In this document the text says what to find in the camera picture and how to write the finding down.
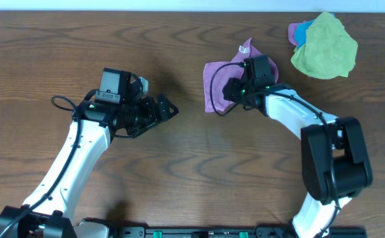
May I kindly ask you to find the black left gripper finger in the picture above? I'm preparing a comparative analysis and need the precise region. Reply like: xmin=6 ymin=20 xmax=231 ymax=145
xmin=157 ymin=95 xmax=179 ymax=122
xmin=131 ymin=115 xmax=169 ymax=138

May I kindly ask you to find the purple microfiber cloth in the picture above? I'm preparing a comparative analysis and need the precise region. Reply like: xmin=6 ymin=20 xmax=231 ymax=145
xmin=203 ymin=38 xmax=262 ymax=113

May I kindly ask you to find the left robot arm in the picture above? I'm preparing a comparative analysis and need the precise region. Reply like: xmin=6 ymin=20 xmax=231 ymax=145
xmin=0 ymin=68 xmax=179 ymax=237

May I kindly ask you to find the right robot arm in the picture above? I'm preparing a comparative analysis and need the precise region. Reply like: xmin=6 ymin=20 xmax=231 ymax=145
xmin=222 ymin=55 xmax=373 ymax=237

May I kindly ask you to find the blue microfiber cloth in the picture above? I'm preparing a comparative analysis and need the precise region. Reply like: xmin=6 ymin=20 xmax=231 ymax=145
xmin=294 ymin=13 xmax=335 ymax=50

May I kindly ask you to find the green microfiber cloth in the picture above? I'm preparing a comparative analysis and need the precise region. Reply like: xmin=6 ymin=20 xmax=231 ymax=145
xmin=291 ymin=12 xmax=358 ymax=79

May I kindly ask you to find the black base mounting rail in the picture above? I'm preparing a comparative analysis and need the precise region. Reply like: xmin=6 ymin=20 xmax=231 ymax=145
xmin=79 ymin=218 xmax=368 ymax=238

